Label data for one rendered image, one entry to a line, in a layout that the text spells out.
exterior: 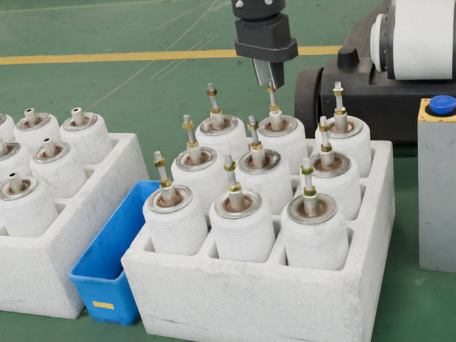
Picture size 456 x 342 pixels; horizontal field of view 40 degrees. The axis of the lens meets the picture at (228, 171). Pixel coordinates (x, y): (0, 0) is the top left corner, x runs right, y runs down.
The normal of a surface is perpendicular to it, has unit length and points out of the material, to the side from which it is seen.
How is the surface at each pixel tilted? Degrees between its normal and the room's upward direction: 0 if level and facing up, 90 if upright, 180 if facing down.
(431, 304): 0
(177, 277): 90
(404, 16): 38
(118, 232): 88
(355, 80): 45
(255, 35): 90
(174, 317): 90
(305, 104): 55
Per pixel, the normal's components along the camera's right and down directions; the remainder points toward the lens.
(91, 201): 0.94, 0.03
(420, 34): -0.36, 0.01
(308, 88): -0.29, -0.33
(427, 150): -0.33, 0.57
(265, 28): -0.66, 0.51
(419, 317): -0.18, -0.83
